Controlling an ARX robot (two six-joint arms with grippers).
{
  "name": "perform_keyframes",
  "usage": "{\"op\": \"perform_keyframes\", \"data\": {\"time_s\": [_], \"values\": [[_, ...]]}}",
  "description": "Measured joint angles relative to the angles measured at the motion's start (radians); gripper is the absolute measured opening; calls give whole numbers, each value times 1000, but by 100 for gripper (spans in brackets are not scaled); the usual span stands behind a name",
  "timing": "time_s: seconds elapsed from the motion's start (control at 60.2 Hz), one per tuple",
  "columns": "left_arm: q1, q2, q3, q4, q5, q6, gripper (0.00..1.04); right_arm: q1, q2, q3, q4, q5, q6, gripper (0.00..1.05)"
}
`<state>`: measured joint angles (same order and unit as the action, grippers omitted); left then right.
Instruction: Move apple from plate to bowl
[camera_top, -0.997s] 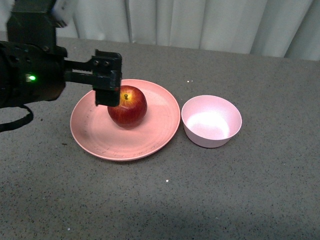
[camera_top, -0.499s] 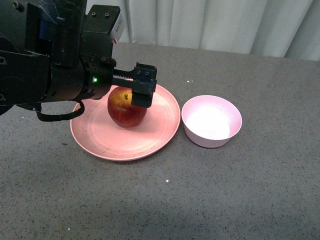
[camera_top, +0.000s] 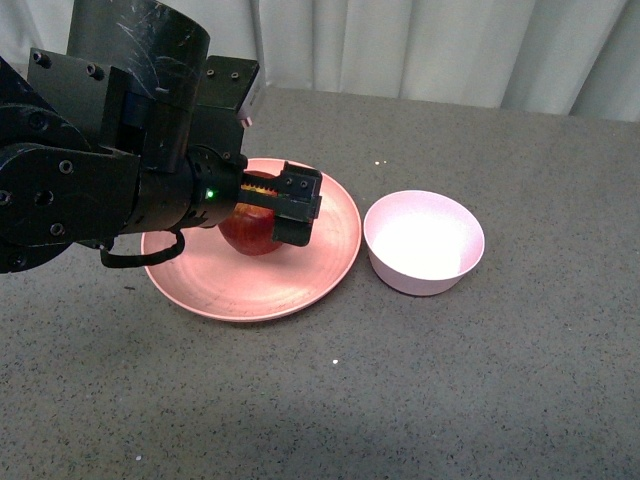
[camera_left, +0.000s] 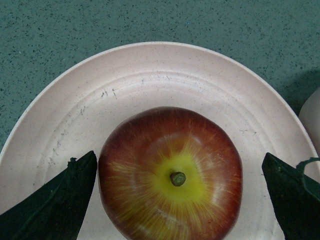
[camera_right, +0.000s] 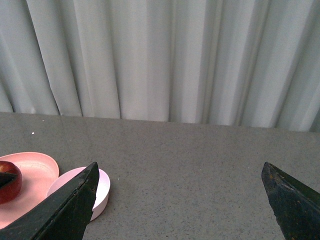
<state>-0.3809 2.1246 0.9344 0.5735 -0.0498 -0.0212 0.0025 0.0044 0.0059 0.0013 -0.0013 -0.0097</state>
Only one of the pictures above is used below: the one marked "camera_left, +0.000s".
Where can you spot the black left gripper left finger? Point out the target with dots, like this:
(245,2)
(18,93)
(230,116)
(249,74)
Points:
(55,211)

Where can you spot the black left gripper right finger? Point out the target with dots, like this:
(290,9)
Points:
(295,197)

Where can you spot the red yellow apple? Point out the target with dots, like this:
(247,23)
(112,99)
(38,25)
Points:
(169,173)

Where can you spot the pale pink bowl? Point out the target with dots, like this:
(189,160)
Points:
(309,116)

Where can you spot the pink plate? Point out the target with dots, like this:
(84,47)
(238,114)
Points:
(78,110)

